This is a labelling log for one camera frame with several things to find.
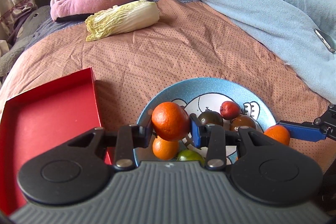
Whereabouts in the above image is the white plastic bag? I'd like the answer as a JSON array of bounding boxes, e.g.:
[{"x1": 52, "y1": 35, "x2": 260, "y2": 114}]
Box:
[{"x1": 0, "y1": 39, "x2": 10, "y2": 56}]

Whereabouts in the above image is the red shallow box tray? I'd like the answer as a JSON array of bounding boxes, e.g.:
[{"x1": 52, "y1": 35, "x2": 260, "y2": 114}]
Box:
[{"x1": 1, "y1": 68, "x2": 101, "y2": 215}]

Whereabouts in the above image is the dark purple tomato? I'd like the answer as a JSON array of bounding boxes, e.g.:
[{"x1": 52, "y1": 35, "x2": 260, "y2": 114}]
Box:
[{"x1": 198, "y1": 110, "x2": 224, "y2": 126}]

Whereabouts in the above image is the gold smartphone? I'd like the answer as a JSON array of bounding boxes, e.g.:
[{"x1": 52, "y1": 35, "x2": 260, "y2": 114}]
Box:
[{"x1": 314, "y1": 29, "x2": 336, "y2": 54}]

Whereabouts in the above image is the light blue fleece blanket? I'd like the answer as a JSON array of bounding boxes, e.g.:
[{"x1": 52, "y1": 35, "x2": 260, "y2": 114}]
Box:
[{"x1": 201, "y1": 0, "x2": 335, "y2": 102}]

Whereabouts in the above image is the small red fruit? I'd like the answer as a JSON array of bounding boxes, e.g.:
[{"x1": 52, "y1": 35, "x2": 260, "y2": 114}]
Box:
[{"x1": 230, "y1": 114, "x2": 257, "y2": 131}]

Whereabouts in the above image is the napa cabbage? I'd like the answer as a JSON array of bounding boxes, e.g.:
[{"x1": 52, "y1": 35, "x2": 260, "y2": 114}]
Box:
[{"x1": 85, "y1": 0, "x2": 159, "y2": 42}]

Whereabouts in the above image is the grey plush shark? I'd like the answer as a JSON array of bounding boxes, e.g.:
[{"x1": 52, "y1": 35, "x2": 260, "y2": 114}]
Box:
[{"x1": 1, "y1": 6, "x2": 51, "y2": 80}]

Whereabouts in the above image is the blue cartoon plate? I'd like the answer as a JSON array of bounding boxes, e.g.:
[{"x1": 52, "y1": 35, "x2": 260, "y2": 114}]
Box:
[{"x1": 133, "y1": 77, "x2": 276, "y2": 165}]

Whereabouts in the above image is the green tomato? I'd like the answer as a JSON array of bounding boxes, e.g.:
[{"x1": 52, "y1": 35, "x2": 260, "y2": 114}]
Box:
[{"x1": 177, "y1": 149, "x2": 205, "y2": 166}]

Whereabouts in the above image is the pink dotted bedspread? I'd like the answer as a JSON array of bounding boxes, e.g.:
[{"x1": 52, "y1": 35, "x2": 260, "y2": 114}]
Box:
[{"x1": 1, "y1": 0, "x2": 329, "y2": 130}]

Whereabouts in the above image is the orange mandarin with stem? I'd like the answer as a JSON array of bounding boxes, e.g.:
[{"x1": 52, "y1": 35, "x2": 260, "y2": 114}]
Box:
[{"x1": 151, "y1": 102, "x2": 191, "y2": 141}]

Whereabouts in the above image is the dark red wrinkled fruit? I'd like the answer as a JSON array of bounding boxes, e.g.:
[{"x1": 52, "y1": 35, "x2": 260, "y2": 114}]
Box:
[{"x1": 220, "y1": 101, "x2": 241, "y2": 120}]

